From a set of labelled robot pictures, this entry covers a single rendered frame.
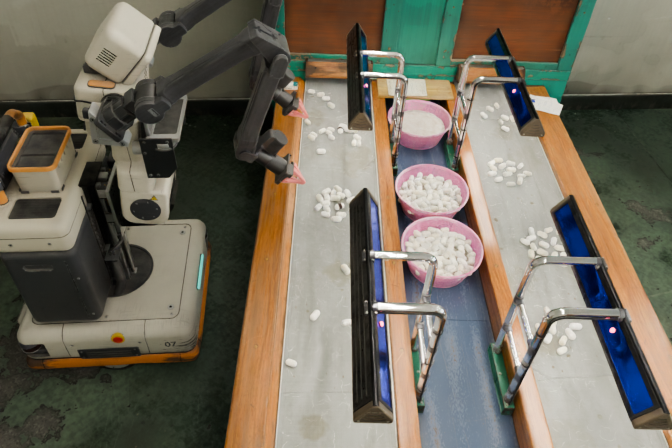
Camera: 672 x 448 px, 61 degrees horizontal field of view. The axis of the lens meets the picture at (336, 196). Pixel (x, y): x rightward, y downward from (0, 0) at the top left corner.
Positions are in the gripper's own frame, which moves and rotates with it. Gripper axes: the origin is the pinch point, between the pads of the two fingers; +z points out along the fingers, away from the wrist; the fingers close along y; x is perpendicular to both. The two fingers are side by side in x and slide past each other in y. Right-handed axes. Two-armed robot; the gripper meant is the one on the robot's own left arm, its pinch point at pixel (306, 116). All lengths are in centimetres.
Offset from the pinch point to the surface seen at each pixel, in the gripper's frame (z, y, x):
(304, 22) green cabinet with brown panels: -13.1, 45.1, -10.9
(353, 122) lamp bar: -2.7, -34.3, -27.3
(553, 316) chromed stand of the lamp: 26, -110, -58
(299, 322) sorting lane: 9, -87, 7
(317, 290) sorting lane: 12, -76, 4
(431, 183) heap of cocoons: 43, -25, -24
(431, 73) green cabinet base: 44, 43, -34
